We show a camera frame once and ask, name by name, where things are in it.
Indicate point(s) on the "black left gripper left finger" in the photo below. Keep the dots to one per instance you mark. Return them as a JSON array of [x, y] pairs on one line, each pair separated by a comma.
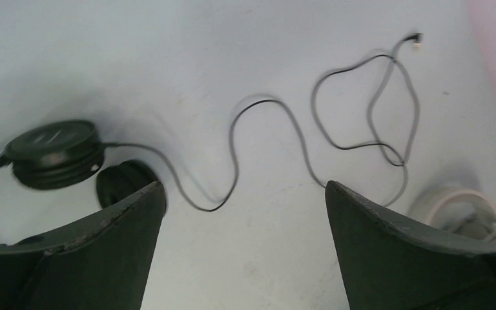
[[101, 261]]

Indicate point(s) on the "small black on-ear headphones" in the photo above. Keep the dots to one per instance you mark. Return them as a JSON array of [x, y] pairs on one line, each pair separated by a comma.
[[65, 153]]

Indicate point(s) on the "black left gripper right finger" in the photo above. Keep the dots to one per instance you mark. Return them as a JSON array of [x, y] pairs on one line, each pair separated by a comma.
[[390, 261]]

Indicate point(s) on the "white grey gaming headset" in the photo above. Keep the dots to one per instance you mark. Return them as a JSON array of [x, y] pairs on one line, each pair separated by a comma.
[[458, 210]]

